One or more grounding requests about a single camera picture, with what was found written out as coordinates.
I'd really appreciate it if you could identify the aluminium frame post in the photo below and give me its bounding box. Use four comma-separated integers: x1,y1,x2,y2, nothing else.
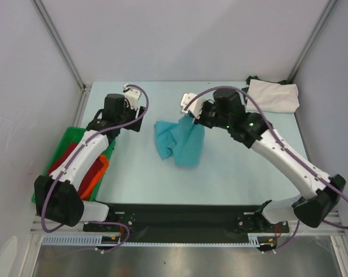
287,0,340,84
31,0,87,91

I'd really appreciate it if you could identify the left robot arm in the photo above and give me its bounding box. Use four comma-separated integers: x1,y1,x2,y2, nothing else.
34,85,148,233

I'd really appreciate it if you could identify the left aluminium frame post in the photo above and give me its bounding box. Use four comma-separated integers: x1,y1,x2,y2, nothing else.
31,0,87,91

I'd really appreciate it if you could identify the white cable duct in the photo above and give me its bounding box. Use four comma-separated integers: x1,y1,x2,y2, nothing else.
42,234,275,248

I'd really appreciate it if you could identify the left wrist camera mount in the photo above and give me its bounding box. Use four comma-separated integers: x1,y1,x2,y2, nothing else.
123,84,141,110

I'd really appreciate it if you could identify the white folded t-shirt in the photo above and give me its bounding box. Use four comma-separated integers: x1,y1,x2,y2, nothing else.
247,79,300,113

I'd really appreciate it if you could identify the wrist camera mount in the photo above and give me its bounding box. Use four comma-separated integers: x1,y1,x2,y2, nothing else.
123,84,141,110
180,93,205,119

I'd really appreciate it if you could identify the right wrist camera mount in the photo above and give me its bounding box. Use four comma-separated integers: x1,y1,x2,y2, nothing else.
180,93,205,119

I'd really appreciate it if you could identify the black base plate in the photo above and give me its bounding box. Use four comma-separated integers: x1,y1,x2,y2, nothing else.
83,204,289,244

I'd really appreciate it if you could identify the right aluminium frame post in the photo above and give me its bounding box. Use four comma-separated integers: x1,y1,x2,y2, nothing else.
287,0,340,84

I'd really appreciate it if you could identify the aluminium frame rail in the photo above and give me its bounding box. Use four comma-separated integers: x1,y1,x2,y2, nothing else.
29,212,345,236

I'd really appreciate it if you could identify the light blue t-shirt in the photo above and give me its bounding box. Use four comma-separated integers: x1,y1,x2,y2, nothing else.
154,115,205,168

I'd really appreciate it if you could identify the dark green folded t-shirt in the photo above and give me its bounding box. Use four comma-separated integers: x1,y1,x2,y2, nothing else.
242,76,289,102

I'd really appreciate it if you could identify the dark red t-shirt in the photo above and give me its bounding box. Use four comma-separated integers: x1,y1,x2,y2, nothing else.
47,142,97,201

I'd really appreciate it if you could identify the orange t-shirt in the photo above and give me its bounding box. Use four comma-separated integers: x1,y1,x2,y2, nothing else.
78,154,109,200

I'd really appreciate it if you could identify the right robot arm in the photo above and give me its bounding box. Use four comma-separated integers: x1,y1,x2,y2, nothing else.
181,86,346,231

